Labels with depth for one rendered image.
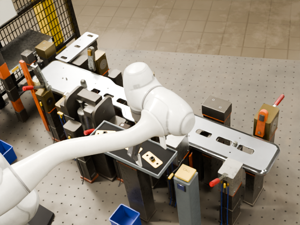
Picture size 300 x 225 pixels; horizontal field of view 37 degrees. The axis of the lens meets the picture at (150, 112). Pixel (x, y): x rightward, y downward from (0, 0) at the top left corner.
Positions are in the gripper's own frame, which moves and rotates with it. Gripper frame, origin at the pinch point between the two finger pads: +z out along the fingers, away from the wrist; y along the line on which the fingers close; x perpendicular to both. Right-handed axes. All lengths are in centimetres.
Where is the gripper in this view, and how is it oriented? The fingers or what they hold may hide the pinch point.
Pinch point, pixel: (151, 152)
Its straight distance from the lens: 169.5
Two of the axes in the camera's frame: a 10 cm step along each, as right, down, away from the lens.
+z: 1.2, 7.2, 6.9
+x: -6.4, -4.8, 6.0
